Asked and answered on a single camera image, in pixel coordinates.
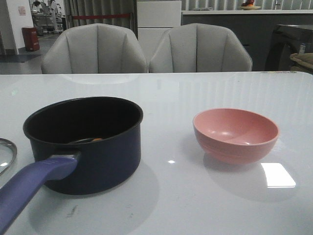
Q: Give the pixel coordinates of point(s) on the left grey upholstered chair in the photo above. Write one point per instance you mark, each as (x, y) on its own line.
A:
(95, 48)

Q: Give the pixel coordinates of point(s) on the red barrier belt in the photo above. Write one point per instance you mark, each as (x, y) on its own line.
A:
(95, 17)

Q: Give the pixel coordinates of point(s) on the glass pot lid blue knob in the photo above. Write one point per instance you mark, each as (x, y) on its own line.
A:
(8, 155)

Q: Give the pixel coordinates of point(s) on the grey counter white top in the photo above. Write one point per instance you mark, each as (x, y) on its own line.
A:
(252, 27)

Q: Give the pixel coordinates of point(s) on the grey upholstered chair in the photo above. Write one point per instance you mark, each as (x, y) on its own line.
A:
(199, 48)
(95, 48)

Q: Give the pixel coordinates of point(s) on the beige cushion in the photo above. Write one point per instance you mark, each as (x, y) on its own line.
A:
(302, 62)

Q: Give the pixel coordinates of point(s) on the red bin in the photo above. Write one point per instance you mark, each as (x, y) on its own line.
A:
(30, 37)

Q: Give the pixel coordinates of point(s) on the white cabinet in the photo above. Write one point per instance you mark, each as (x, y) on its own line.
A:
(153, 18)

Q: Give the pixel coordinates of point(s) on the fruit plate on counter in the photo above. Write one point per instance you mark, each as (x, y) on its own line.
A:
(249, 5)

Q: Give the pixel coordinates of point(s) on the right grey upholstered chair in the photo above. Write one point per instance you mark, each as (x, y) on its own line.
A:
(199, 48)

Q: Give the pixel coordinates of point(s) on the dark blue saucepan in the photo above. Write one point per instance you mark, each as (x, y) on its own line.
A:
(66, 160)

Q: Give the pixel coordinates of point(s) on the pink plastic bowl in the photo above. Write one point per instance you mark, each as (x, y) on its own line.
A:
(235, 136)

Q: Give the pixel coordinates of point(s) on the dark appliance at right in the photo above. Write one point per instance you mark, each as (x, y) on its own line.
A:
(286, 40)

